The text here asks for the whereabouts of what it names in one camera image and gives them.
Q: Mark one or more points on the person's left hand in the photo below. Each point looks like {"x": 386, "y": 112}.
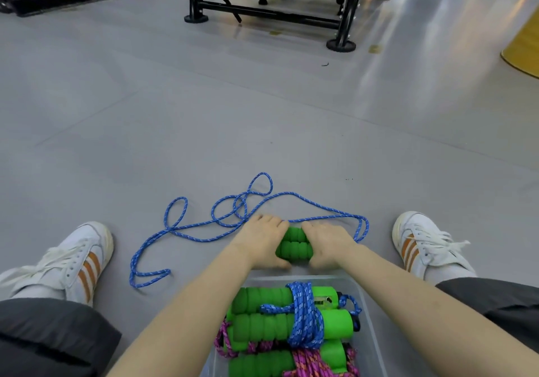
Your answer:
{"x": 261, "y": 242}

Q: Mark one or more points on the person's right hand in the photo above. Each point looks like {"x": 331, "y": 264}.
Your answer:
{"x": 332, "y": 246}

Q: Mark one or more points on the clear plastic box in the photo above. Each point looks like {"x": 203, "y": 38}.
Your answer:
{"x": 370, "y": 330}

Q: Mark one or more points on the person's right forearm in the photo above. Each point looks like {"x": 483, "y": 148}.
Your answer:
{"x": 425, "y": 322}

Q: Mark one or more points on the person's left forearm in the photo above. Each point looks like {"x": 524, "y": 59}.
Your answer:
{"x": 181, "y": 322}

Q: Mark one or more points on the person's right white sneaker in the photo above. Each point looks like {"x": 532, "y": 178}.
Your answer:
{"x": 425, "y": 246}

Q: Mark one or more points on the person's white sneaker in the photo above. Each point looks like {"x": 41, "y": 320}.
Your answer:
{"x": 425, "y": 246}
{"x": 71, "y": 267}

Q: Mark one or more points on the person's right leg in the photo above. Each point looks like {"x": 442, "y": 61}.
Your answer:
{"x": 501, "y": 301}

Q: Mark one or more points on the person's leg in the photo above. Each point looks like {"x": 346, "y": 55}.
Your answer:
{"x": 501, "y": 301}
{"x": 54, "y": 339}

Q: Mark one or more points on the person's left white sneaker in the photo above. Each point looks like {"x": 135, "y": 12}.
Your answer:
{"x": 71, "y": 267}

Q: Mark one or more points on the person's left leg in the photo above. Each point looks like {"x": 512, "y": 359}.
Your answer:
{"x": 54, "y": 339}

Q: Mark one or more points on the large yellow barrel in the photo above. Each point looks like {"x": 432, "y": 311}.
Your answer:
{"x": 526, "y": 52}

